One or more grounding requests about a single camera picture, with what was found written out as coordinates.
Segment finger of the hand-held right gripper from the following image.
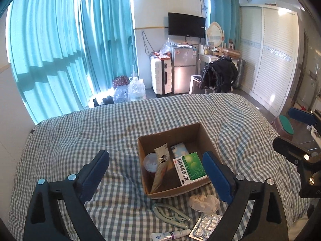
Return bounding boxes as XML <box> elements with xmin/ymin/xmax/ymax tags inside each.
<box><xmin>272</xmin><ymin>136</ymin><xmax>321</xmax><ymax>199</ymax></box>
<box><xmin>288</xmin><ymin>107</ymin><xmax>321</xmax><ymax>126</ymax></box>

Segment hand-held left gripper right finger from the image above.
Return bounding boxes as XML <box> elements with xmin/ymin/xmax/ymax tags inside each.
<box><xmin>202</xmin><ymin>151</ymin><xmax>289</xmax><ymax>241</ymax></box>

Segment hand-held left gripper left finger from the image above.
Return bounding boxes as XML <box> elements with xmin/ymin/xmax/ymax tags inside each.
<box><xmin>23</xmin><ymin>150</ymin><xmax>110</xmax><ymax>241</ymax></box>

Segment green medicine box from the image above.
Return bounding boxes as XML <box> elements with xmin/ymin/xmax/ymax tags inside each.
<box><xmin>173</xmin><ymin>152</ymin><xmax>210</xmax><ymax>187</ymax></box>

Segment crumpled white glove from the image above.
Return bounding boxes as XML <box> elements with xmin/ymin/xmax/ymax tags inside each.
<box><xmin>189</xmin><ymin>194</ymin><xmax>220</xmax><ymax>212</ymax></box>

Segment brown cardboard box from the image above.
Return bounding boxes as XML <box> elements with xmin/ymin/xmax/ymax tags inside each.
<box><xmin>137</xmin><ymin>122</ymin><xmax>221</xmax><ymax>198</ymax></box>

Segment light blue tissue packet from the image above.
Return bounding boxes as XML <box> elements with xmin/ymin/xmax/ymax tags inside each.
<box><xmin>171</xmin><ymin>143</ymin><xmax>190</xmax><ymax>158</ymax></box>

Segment silver pill blister pack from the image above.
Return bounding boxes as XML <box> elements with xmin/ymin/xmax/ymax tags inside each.
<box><xmin>189</xmin><ymin>214</ymin><xmax>223</xmax><ymax>239</ymax></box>

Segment clear plastic cup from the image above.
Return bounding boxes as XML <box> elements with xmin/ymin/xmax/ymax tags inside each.
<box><xmin>143</xmin><ymin>153</ymin><xmax>160</xmax><ymax>173</ymax></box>

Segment grey checkered bed cover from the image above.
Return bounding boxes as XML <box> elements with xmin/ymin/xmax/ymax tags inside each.
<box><xmin>9</xmin><ymin>93</ymin><xmax>310</xmax><ymax>241</ymax></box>

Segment brown snack packet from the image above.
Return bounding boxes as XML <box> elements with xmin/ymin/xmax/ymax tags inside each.
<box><xmin>150</xmin><ymin>144</ymin><xmax>174</xmax><ymax>193</ymax></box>

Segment pale green clip tool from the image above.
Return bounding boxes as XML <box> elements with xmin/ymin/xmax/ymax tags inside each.
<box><xmin>152</xmin><ymin>203</ymin><xmax>193</xmax><ymax>229</ymax></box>

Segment white slatted wardrobe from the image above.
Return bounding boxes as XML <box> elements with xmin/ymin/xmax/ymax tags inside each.
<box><xmin>239</xmin><ymin>4</ymin><xmax>299</xmax><ymax>114</ymax></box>

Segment black shoes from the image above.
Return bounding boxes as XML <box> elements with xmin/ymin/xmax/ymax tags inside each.
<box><xmin>93</xmin><ymin>96</ymin><xmax>115</xmax><ymax>106</ymax></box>

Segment white ointment tube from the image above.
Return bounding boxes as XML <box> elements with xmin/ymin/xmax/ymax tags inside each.
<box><xmin>151</xmin><ymin>229</ymin><xmax>191</xmax><ymax>241</ymax></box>

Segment pack of water bottles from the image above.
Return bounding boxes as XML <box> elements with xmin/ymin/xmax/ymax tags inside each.
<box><xmin>113</xmin><ymin>85</ymin><xmax>131</xmax><ymax>104</ymax></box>

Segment black jacket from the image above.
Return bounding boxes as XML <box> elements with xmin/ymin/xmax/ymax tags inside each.
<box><xmin>201</xmin><ymin>57</ymin><xmax>239</xmax><ymax>93</ymax></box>

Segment large clear water jug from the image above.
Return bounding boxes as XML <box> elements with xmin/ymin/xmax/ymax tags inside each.
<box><xmin>128</xmin><ymin>77</ymin><xmax>146</xmax><ymax>101</ymax></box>

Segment wooden box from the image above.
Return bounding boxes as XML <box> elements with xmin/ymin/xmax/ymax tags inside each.
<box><xmin>223</xmin><ymin>48</ymin><xmax>241</xmax><ymax>57</ymax></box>

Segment red floral bag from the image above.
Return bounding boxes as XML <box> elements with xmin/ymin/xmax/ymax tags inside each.
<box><xmin>112</xmin><ymin>76</ymin><xmax>129</xmax><ymax>90</ymax></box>

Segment white chair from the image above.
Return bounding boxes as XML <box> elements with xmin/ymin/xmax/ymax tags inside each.
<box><xmin>190</xmin><ymin>75</ymin><xmax>216</xmax><ymax>94</ymax></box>

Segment white dressing table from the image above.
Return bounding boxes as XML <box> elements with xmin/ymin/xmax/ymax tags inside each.
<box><xmin>198</xmin><ymin>51</ymin><xmax>241</xmax><ymax>76</ymax></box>

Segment silver small fridge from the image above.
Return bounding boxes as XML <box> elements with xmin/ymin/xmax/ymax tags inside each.
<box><xmin>172</xmin><ymin>47</ymin><xmax>197</xmax><ymax>94</ymax></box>

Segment white suitcase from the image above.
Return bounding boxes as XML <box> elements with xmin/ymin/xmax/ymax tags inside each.
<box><xmin>150</xmin><ymin>56</ymin><xmax>173</xmax><ymax>95</ymax></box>

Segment oval white mirror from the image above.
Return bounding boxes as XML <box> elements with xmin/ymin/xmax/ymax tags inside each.
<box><xmin>206</xmin><ymin>22</ymin><xmax>225</xmax><ymax>49</ymax></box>

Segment narrow teal curtain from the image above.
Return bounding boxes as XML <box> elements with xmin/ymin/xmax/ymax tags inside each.
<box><xmin>208</xmin><ymin>0</ymin><xmax>240</xmax><ymax>48</ymax></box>

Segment orange snack packets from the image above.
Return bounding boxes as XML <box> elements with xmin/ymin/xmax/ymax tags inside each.
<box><xmin>152</xmin><ymin>51</ymin><xmax>171</xmax><ymax>61</ymax></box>

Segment wide teal curtain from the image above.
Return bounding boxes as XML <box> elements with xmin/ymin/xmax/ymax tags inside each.
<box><xmin>6</xmin><ymin>0</ymin><xmax>93</xmax><ymax>125</ymax></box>

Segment clear plastic bag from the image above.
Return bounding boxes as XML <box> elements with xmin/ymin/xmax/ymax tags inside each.
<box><xmin>162</xmin><ymin>39</ymin><xmax>176</xmax><ymax>56</ymax></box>

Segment black wall cable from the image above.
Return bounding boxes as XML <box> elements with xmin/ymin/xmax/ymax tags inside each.
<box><xmin>142</xmin><ymin>31</ymin><xmax>154</xmax><ymax>56</ymax></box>

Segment black wall television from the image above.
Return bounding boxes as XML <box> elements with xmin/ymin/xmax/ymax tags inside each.
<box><xmin>168</xmin><ymin>12</ymin><xmax>206</xmax><ymax>39</ymax></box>

